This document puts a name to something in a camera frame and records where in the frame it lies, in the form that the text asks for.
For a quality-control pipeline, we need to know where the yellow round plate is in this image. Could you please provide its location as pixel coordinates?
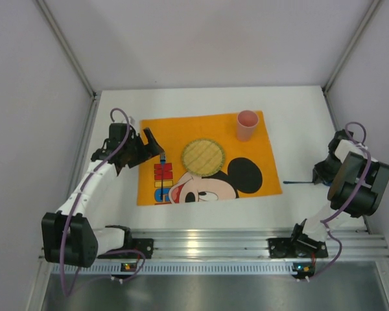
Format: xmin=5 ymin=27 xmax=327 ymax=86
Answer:
xmin=181 ymin=139 xmax=226 ymax=177

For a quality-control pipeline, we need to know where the orange Mickey Mouse placemat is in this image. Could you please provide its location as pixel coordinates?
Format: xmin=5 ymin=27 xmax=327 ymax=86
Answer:
xmin=137 ymin=111 xmax=282 ymax=206

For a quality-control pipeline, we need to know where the pink plastic cup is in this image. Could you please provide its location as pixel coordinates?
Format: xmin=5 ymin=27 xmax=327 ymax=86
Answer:
xmin=236 ymin=110 xmax=259 ymax=142

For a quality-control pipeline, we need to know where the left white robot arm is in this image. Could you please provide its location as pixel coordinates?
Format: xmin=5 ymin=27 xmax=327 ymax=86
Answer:
xmin=41 ymin=123 xmax=164 ymax=268

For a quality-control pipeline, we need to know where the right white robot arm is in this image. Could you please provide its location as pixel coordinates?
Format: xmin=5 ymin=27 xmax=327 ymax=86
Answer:
xmin=291 ymin=130 xmax=389 ymax=245

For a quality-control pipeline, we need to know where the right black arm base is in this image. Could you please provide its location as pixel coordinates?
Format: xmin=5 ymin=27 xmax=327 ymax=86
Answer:
xmin=267 ymin=224 xmax=328 ymax=259

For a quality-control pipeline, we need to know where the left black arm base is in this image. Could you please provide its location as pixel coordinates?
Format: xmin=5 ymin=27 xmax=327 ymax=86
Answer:
xmin=132 ymin=238 xmax=154 ymax=259

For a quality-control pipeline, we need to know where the perforated grey cable duct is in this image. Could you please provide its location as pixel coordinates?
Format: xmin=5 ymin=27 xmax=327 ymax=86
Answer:
xmin=51 ymin=261 xmax=312 ymax=276

